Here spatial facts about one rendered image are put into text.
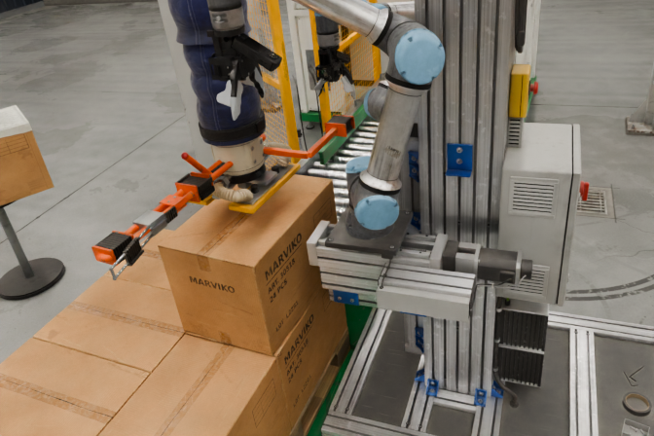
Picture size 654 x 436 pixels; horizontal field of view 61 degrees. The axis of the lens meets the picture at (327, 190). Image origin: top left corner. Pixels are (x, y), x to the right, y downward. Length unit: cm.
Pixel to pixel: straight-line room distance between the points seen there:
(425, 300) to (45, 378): 141
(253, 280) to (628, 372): 151
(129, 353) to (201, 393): 38
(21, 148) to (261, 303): 194
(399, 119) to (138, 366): 133
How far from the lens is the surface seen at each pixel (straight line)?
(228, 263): 187
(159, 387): 210
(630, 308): 318
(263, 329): 199
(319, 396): 261
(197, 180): 184
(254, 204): 189
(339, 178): 313
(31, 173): 350
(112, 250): 159
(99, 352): 233
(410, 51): 133
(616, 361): 258
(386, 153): 144
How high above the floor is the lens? 200
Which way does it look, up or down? 29 degrees down
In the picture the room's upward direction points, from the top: 7 degrees counter-clockwise
